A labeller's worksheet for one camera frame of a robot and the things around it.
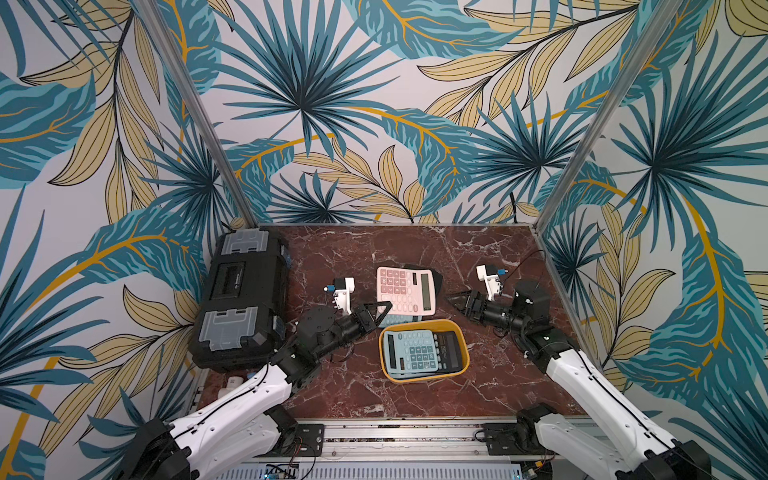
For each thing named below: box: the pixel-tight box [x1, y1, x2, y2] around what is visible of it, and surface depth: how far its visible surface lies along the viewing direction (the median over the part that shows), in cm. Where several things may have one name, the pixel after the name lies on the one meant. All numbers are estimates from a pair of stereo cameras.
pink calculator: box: [376, 267, 436, 316], surface depth 75 cm
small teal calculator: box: [383, 329, 439, 379], surface depth 84 cm
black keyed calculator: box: [432, 330, 463, 373], surface depth 87 cm
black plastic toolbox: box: [189, 227, 289, 372], surface depth 80 cm
